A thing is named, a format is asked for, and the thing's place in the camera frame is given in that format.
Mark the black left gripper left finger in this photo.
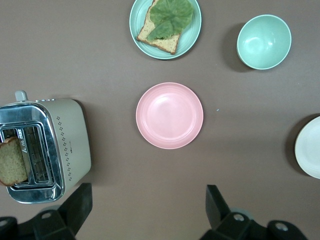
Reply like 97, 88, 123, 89
32, 182, 93, 240

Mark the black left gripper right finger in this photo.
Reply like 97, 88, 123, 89
199, 184, 270, 240

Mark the pink plate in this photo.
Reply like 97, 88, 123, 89
135, 82, 204, 150

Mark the brown bread slice in toaster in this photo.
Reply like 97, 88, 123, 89
0, 136, 29, 187

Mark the beige and chrome toaster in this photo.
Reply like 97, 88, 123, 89
0, 90, 92, 205

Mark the beige plate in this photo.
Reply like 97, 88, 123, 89
294, 116, 320, 180

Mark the light green bowl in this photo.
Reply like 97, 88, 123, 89
236, 14, 293, 71

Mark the light green plate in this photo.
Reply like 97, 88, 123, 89
129, 0, 202, 60

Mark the brown bread slice under lettuce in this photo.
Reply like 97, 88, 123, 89
135, 0, 181, 56

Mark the green lettuce leaf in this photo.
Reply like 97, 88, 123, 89
146, 0, 195, 42

